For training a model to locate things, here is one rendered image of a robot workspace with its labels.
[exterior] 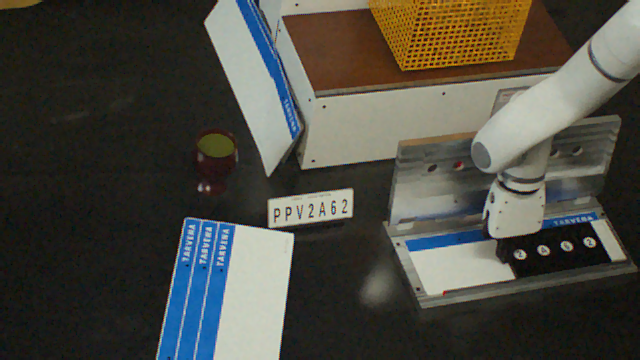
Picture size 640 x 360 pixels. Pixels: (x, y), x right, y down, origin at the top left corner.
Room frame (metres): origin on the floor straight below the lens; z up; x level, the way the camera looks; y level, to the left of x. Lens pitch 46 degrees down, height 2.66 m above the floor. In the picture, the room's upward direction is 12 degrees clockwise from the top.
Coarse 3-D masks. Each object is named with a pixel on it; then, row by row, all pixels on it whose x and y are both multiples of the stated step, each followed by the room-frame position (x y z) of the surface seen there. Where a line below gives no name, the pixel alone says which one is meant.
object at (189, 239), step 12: (192, 228) 1.46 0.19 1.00; (180, 240) 1.43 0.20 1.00; (192, 240) 1.43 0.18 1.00; (180, 252) 1.40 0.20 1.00; (192, 252) 1.41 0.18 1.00; (180, 264) 1.38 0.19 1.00; (192, 264) 1.38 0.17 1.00; (180, 276) 1.35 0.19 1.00; (180, 288) 1.33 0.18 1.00; (168, 300) 1.30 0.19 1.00; (180, 300) 1.30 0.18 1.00; (168, 312) 1.27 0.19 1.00; (180, 312) 1.28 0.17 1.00; (168, 324) 1.25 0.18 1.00; (180, 324) 1.26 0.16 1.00; (168, 336) 1.23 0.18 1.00; (168, 348) 1.21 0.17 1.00
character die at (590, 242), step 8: (576, 224) 1.72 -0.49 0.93; (584, 224) 1.73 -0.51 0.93; (592, 224) 1.73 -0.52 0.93; (576, 232) 1.70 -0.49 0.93; (584, 232) 1.71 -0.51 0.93; (592, 232) 1.71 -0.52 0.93; (576, 240) 1.68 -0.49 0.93; (584, 240) 1.69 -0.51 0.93; (592, 240) 1.69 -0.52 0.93; (600, 240) 1.69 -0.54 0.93; (584, 248) 1.67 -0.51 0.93; (592, 248) 1.67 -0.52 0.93; (600, 248) 1.68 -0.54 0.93; (584, 256) 1.65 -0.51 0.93; (592, 256) 1.65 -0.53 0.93; (600, 256) 1.66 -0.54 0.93; (608, 256) 1.66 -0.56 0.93; (592, 264) 1.63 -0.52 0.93
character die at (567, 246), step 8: (552, 232) 1.69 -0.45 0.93; (560, 232) 1.69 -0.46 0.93; (568, 232) 1.70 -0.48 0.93; (552, 240) 1.67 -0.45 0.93; (560, 240) 1.68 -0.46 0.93; (568, 240) 1.68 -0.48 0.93; (560, 248) 1.65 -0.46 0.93; (568, 248) 1.66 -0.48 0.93; (576, 248) 1.66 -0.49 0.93; (560, 256) 1.63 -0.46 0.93; (568, 256) 1.64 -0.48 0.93; (576, 256) 1.64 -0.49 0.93; (568, 264) 1.62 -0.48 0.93; (576, 264) 1.62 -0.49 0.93; (584, 264) 1.63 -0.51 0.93
